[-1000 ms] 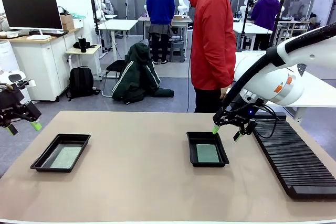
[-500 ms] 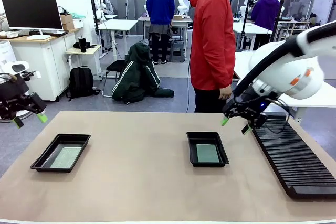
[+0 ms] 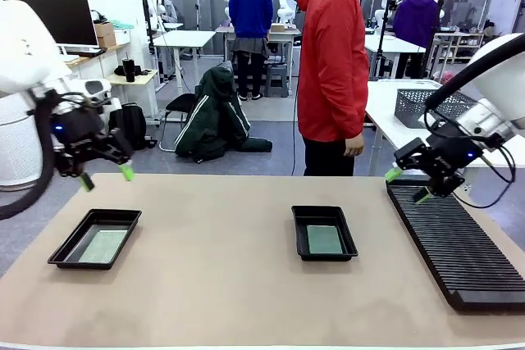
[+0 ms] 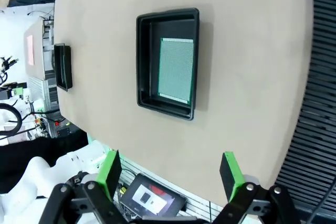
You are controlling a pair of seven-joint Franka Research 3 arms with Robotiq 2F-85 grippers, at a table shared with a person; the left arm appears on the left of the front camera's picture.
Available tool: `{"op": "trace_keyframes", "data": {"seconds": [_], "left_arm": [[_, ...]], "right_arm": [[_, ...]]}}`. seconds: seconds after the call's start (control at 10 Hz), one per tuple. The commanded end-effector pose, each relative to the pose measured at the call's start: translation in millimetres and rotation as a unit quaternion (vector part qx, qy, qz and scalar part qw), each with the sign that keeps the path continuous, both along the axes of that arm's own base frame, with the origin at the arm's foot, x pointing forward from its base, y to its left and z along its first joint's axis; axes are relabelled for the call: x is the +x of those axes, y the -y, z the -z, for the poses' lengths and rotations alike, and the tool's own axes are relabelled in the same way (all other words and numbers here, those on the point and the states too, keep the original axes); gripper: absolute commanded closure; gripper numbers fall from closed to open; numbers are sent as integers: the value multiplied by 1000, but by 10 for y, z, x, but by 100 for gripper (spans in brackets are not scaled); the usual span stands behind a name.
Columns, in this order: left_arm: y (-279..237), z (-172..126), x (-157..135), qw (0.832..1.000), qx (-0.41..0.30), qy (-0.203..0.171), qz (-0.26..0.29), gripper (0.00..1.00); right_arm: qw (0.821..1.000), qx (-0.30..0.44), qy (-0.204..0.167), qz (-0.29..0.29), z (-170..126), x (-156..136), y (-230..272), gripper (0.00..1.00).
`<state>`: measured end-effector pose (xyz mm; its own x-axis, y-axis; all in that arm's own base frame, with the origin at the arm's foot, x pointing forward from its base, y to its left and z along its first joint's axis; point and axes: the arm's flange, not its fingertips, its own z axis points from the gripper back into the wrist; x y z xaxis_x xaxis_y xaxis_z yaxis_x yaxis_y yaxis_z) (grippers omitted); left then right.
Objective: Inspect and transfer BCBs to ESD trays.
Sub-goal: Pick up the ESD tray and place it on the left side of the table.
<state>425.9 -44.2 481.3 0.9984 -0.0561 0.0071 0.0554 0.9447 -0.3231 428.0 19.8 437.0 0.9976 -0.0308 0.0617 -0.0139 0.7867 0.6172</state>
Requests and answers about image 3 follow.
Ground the black tripod stand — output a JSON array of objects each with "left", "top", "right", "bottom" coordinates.
[{"left": 376, "top": 0, "right": 395, "bottom": 80}]

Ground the white standing desk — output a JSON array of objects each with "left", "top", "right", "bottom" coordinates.
[
  {"left": 152, "top": 30, "right": 217, "bottom": 95},
  {"left": 363, "top": 33, "right": 427, "bottom": 80}
]

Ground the white storage bin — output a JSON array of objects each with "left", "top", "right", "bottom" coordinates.
[{"left": 111, "top": 19, "right": 135, "bottom": 46}]

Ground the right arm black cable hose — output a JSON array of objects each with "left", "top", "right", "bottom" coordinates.
[{"left": 424, "top": 32, "right": 525, "bottom": 116}]

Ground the grey plastic basket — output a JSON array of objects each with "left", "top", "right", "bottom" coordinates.
[{"left": 395, "top": 88, "right": 479, "bottom": 130}]

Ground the small wooden side table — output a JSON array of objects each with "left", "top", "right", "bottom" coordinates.
[{"left": 101, "top": 69, "right": 162, "bottom": 128}]

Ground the black computer monitor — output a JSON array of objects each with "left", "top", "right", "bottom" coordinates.
[{"left": 2, "top": 0, "right": 100, "bottom": 58}]

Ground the white cabinet wooden top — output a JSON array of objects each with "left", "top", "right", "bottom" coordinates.
[{"left": 61, "top": 42, "right": 132, "bottom": 150}]

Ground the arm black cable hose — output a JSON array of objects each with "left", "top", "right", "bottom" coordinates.
[
  {"left": 0, "top": 89, "right": 57, "bottom": 221},
  {"left": 424, "top": 32, "right": 525, "bottom": 116}
]

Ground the black backpack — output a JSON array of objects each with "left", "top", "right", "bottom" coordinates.
[{"left": 108, "top": 102, "right": 158, "bottom": 153}]

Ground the person in grey top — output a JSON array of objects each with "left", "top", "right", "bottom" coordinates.
[{"left": 147, "top": 0, "right": 179, "bottom": 25}]

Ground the brown cardboard box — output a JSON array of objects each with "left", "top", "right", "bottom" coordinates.
[{"left": 93, "top": 21, "right": 117, "bottom": 48}]

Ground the black ESD tray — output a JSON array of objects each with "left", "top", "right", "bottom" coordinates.
[
  {"left": 47, "top": 208, "right": 143, "bottom": 271},
  {"left": 290, "top": 205, "right": 359, "bottom": 262}
]

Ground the person's right forearm red sleeve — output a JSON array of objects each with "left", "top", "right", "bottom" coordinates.
[{"left": 339, "top": 91, "right": 369, "bottom": 142}]

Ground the low storage shelf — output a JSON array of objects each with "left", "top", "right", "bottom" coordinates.
[{"left": 434, "top": 30, "right": 485, "bottom": 65}]

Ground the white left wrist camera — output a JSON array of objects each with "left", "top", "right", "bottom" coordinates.
[{"left": 84, "top": 78, "right": 124, "bottom": 122}]

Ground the person in purple hoodie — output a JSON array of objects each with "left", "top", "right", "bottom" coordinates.
[{"left": 393, "top": 0, "right": 442, "bottom": 80}]

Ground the green circuit board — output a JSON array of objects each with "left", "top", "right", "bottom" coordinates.
[
  {"left": 77, "top": 229, "right": 129, "bottom": 264},
  {"left": 306, "top": 225, "right": 345, "bottom": 256}
]

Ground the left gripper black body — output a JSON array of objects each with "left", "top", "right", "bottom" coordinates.
[{"left": 51, "top": 110, "right": 106, "bottom": 154}]

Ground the person in blue hoodie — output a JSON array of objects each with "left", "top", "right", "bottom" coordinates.
[{"left": 228, "top": 0, "right": 275, "bottom": 102}]

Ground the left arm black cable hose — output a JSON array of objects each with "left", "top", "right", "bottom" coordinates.
[{"left": 0, "top": 89, "right": 57, "bottom": 221}]

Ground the person's right hand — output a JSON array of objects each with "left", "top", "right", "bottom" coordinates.
[{"left": 343, "top": 136, "right": 367, "bottom": 158}]

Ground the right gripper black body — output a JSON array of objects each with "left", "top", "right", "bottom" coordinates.
[{"left": 427, "top": 124, "right": 487, "bottom": 175}]

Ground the dark green jacket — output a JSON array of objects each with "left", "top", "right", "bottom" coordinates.
[{"left": 174, "top": 65, "right": 274, "bottom": 164}]

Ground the black tumbler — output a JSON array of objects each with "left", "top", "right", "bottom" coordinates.
[{"left": 121, "top": 53, "right": 138, "bottom": 83}]

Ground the person in red jacket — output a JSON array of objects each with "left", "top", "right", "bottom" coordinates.
[{"left": 294, "top": 0, "right": 370, "bottom": 178}]

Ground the thin black hanging cable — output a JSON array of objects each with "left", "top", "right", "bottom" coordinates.
[{"left": 290, "top": 87, "right": 303, "bottom": 177}]

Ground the black folding chair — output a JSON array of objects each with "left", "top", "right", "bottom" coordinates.
[{"left": 158, "top": 93, "right": 198, "bottom": 153}]

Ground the large white desk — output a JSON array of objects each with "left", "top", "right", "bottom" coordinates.
[{"left": 364, "top": 79, "right": 525, "bottom": 193}]

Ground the grey step stool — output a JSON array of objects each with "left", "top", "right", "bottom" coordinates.
[{"left": 263, "top": 63, "right": 290, "bottom": 98}]

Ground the black slotted board rack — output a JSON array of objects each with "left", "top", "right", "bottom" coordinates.
[{"left": 385, "top": 175, "right": 525, "bottom": 312}]

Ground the wooden top work desk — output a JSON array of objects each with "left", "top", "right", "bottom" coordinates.
[{"left": 215, "top": 21, "right": 303, "bottom": 89}]

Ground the black keyboard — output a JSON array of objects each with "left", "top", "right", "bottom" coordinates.
[{"left": 61, "top": 47, "right": 108, "bottom": 58}]

